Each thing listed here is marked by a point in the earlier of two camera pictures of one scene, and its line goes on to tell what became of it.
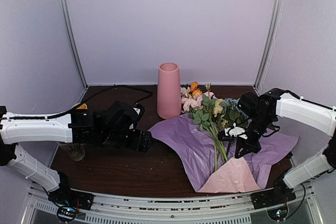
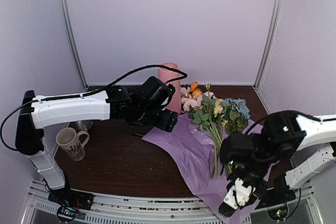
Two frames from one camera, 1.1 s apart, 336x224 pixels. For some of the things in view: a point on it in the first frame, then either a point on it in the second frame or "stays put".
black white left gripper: (140, 144) -> (168, 122)
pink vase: (168, 94) stays put
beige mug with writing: (75, 151) stays put
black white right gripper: (249, 147) -> (251, 196)
